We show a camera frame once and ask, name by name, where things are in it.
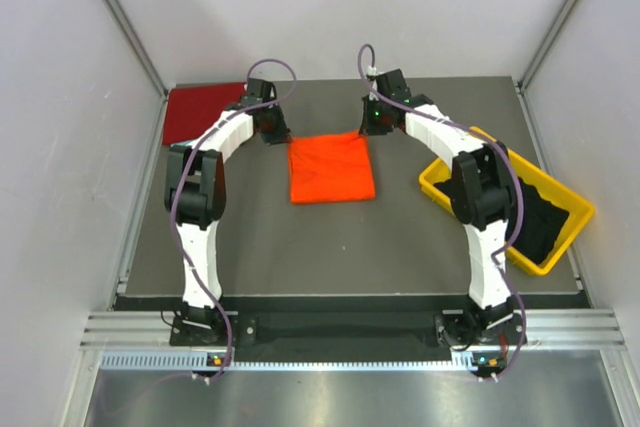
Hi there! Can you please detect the orange t shirt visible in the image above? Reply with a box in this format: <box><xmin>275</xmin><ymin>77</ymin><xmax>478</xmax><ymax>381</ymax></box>
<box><xmin>288</xmin><ymin>131</ymin><xmax>376</xmax><ymax>204</ymax></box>

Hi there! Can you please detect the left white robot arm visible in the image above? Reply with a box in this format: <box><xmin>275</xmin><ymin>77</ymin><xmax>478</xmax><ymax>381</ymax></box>
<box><xmin>164</xmin><ymin>78</ymin><xmax>290</xmax><ymax>347</ymax></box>

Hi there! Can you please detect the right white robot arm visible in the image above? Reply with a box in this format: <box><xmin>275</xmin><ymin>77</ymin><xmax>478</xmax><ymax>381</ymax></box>
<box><xmin>360</xmin><ymin>66</ymin><xmax>524</xmax><ymax>351</ymax></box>

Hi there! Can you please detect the folded red t shirt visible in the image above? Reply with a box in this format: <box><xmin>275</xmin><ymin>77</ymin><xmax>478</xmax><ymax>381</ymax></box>
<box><xmin>162</xmin><ymin>82</ymin><xmax>244</xmax><ymax>146</ymax></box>

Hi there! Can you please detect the black t shirt in bin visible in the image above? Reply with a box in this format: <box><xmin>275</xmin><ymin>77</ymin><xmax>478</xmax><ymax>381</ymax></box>
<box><xmin>434</xmin><ymin>176</ymin><xmax>569</xmax><ymax>267</ymax></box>

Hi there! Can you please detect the yellow plastic bin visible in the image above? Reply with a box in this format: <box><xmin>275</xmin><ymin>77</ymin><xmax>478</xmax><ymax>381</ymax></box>
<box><xmin>411</xmin><ymin>123</ymin><xmax>595</xmax><ymax>280</ymax></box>

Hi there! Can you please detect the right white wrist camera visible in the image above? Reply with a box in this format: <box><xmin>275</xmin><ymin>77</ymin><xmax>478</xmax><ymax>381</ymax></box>
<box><xmin>366</xmin><ymin>65</ymin><xmax>380</xmax><ymax>101</ymax></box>

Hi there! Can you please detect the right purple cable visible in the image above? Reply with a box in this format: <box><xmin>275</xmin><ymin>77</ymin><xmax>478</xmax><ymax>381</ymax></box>
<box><xmin>357</xmin><ymin>43</ymin><xmax>528</xmax><ymax>381</ymax></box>

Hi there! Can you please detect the purple cable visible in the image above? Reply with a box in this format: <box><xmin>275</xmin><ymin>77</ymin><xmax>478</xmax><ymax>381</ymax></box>
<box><xmin>357</xmin><ymin>43</ymin><xmax>528</xmax><ymax>381</ymax></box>
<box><xmin>99</xmin><ymin>57</ymin><xmax>298</xmax><ymax>413</ymax></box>

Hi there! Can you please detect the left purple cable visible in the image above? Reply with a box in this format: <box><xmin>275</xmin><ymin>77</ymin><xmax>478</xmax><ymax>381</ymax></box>
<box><xmin>99</xmin><ymin>57</ymin><xmax>298</xmax><ymax>413</ymax></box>

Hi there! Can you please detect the left aluminium frame post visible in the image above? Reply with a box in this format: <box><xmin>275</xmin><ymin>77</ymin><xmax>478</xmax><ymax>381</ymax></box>
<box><xmin>102</xmin><ymin>0</ymin><xmax>168</xmax><ymax>98</ymax></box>

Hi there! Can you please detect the aluminium frame post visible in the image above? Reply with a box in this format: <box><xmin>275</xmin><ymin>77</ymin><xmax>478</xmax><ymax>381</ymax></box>
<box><xmin>102</xmin><ymin>0</ymin><xmax>168</xmax><ymax>98</ymax></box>
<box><xmin>516</xmin><ymin>0</ymin><xmax>581</xmax><ymax>94</ymax></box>

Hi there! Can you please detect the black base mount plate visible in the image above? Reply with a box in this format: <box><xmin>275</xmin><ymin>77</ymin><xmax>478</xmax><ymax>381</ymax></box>
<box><xmin>194</xmin><ymin>295</ymin><xmax>523</xmax><ymax>361</ymax></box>

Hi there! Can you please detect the grey slotted cable duct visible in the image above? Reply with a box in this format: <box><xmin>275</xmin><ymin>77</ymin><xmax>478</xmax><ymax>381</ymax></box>
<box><xmin>100</xmin><ymin>350</ymin><xmax>499</xmax><ymax>373</ymax></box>

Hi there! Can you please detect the right aluminium frame post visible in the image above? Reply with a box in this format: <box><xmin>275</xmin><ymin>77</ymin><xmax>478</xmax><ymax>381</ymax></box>
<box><xmin>516</xmin><ymin>0</ymin><xmax>581</xmax><ymax>94</ymax></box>

